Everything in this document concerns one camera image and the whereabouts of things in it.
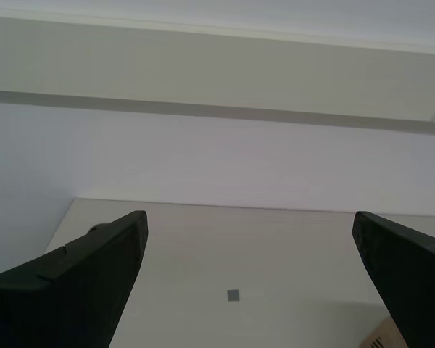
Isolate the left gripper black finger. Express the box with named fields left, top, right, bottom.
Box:
left=352, top=211, right=435, bottom=348
left=0, top=211, right=149, bottom=348

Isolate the brown cardboard box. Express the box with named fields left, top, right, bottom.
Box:
left=361, top=316, right=410, bottom=348

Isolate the cream wall raceway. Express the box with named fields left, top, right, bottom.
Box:
left=0, top=14, right=435, bottom=137

